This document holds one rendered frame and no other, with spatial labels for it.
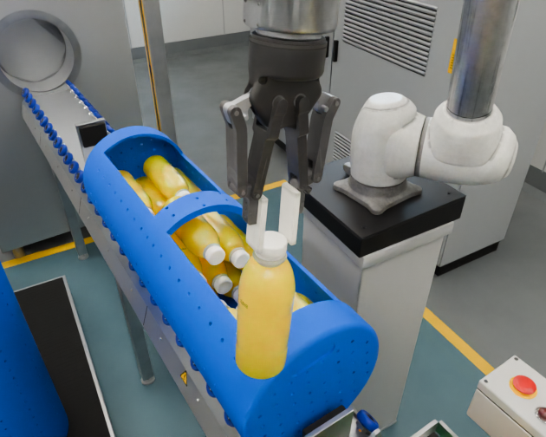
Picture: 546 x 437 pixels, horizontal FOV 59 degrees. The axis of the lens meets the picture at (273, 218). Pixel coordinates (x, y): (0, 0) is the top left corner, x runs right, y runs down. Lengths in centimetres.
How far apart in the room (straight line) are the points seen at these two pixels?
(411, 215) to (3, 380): 123
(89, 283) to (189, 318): 193
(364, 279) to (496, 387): 53
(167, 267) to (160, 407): 129
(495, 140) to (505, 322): 158
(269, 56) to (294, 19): 4
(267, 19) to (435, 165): 86
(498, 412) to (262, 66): 70
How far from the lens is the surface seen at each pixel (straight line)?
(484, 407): 97
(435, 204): 138
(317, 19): 46
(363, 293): 138
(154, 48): 199
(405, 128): 125
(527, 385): 95
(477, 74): 112
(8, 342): 160
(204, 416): 112
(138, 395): 226
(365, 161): 128
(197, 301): 88
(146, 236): 106
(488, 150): 122
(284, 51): 46
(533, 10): 231
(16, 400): 174
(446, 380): 235
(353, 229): 125
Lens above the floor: 181
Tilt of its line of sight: 36 degrees down
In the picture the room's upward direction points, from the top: straight up
